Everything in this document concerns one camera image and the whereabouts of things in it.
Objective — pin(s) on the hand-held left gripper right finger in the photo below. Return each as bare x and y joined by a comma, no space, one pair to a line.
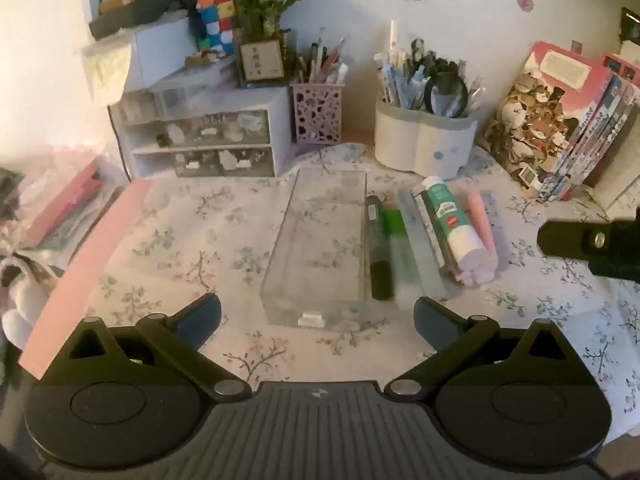
435,322

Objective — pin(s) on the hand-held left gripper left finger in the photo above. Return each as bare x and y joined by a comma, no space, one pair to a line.
197,317

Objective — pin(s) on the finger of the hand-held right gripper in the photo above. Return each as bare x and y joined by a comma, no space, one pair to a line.
570,240

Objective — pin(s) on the dark pencil lead refill case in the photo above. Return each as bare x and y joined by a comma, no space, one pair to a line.
381,275

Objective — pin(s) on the grey translucent marker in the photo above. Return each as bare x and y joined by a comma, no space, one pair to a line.
422,250

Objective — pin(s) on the pink highlighter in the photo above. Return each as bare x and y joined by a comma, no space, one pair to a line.
482,225

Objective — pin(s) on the green cap translucent marker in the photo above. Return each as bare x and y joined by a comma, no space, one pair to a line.
395,240

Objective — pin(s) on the white glue stick green label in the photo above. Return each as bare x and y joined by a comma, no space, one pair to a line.
457,230

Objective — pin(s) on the clear plastic organizer box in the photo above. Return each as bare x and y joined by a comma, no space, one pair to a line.
320,240

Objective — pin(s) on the small white square gadget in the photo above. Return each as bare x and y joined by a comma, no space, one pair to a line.
528,177

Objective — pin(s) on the floral tablecloth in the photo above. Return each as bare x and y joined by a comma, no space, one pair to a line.
200,240

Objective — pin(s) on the pink desk mat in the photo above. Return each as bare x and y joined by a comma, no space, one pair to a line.
85,280

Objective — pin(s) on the illustrated book box set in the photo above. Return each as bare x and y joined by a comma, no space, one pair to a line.
540,110

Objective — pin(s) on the white grey plush toy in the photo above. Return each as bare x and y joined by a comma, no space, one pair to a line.
20,305

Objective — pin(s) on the flat pink box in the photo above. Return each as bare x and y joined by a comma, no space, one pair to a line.
60,202

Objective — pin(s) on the white flower-shaped pen holder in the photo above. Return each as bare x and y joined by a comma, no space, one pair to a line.
420,140

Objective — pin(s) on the black magnifying glass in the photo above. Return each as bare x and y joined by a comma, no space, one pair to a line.
446,95

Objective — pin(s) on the white mini drawer cabinet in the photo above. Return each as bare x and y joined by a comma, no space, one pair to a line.
280,125

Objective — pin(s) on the clear plastic bag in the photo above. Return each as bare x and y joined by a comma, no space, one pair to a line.
30,170

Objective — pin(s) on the small clear drawer unit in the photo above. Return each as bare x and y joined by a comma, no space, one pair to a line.
200,92

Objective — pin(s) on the bunch of blue white pens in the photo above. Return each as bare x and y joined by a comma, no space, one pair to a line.
405,80

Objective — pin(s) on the pink perforated pen holder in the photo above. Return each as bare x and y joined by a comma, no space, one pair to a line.
317,112

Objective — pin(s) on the white storage box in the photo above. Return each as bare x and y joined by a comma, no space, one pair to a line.
160,55

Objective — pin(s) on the pale yellow paper sheet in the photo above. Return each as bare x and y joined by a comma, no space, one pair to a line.
107,67

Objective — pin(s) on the bamboo plant in glass vase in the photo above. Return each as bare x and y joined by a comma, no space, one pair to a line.
262,55

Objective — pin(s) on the bunch of pens and pencils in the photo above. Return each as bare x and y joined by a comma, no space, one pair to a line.
322,62

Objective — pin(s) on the colourful rubik cube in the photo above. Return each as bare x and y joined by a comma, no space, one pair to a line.
215,17

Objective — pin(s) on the dark green box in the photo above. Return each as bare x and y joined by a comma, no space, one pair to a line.
150,7

